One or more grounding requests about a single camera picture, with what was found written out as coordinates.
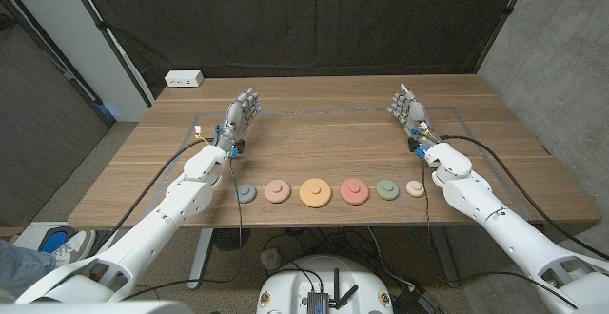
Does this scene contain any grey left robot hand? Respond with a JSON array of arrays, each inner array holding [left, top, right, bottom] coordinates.
[[213, 86, 263, 156]]

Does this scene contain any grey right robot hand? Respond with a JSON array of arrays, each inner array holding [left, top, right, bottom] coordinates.
[[387, 83, 442, 152]]

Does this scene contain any green ring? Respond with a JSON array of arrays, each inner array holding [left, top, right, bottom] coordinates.
[[375, 178, 401, 202]]

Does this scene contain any coral red ring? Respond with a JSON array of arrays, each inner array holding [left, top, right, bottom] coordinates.
[[339, 177, 370, 206]]

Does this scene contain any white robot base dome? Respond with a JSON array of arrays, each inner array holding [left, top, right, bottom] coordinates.
[[255, 254, 395, 314]]

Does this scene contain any white power strip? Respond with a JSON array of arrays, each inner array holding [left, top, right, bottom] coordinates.
[[164, 69, 205, 88]]

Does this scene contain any black backdrop curtain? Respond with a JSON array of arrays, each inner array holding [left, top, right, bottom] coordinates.
[[73, 0, 532, 99]]

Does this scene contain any black round floor fan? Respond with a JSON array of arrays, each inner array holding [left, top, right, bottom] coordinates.
[[212, 227, 251, 252]]

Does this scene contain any black backdrop stand pole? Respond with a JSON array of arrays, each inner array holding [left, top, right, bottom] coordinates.
[[63, 0, 154, 108], [473, 0, 534, 75]]

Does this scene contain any white table leg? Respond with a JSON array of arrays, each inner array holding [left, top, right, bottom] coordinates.
[[187, 227, 215, 290]]

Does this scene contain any grey round floor object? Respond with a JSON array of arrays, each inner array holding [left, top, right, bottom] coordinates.
[[260, 248, 283, 271]]

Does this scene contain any black power adapter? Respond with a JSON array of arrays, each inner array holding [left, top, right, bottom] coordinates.
[[394, 285, 439, 314]]

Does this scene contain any radio box with black antennas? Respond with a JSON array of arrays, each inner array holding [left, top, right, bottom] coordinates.
[[306, 268, 361, 314]]

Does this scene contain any white sneaker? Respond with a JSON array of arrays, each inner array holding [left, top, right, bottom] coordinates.
[[50, 229, 97, 268]]

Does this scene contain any blue foot pedal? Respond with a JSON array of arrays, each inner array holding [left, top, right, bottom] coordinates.
[[37, 226, 80, 254]]

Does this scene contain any white robot torso edge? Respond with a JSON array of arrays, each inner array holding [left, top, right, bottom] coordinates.
[[0, 300, 194, 314]]

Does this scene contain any blue jeans leg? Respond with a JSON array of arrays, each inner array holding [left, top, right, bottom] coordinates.
[[0, 238, 56, 301]]

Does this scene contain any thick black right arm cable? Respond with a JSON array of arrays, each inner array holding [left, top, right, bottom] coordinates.
[[438, 134, 609, 262]]

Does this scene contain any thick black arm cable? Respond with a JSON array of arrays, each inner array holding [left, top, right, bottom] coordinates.
[[438, 134, 609, 262], [88, 136, 215, 258]]

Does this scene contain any small beige ring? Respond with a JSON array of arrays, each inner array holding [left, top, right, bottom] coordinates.
[[405, 180, 426, 199]]

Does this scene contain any small dark grey ring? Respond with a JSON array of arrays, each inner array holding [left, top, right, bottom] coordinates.
[[235, 183, 258, 205]]

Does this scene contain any light pink ring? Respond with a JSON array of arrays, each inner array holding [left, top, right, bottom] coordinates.
[[264, 179, 292, 205]]

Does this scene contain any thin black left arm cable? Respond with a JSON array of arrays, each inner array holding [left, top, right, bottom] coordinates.
[[118, 154, 245, 302]]

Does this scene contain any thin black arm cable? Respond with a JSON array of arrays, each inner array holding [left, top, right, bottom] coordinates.
[[420, 154, 580, 310], [118, 154, 245, 302]]

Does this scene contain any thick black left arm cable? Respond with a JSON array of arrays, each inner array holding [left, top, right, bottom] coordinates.
[[88, 136, 215, 258]]

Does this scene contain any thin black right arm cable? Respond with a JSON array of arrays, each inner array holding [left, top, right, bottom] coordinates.
[[420, 154, 580, 310]]

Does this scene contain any large orange base ring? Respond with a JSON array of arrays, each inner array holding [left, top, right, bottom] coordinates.
[[299, 177, 333, 209]]

